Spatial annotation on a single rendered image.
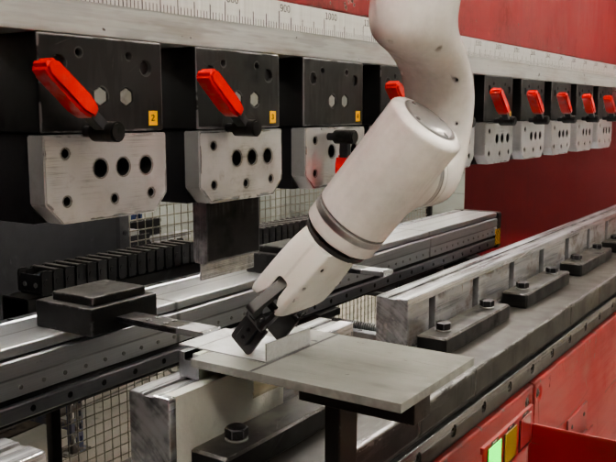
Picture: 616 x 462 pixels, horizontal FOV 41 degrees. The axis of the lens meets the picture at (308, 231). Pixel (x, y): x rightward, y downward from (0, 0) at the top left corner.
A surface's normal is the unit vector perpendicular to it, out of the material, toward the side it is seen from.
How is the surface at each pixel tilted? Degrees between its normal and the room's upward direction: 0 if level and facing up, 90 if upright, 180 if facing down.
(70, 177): 90
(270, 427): 0
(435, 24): 107
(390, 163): 100
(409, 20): 98
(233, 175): 90
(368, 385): 0
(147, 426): 90
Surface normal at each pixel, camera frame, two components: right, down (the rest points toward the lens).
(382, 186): -0.22, 0.41
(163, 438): -0.55, 0.12
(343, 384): 0.00, -0.99
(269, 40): 0.83, 0.08
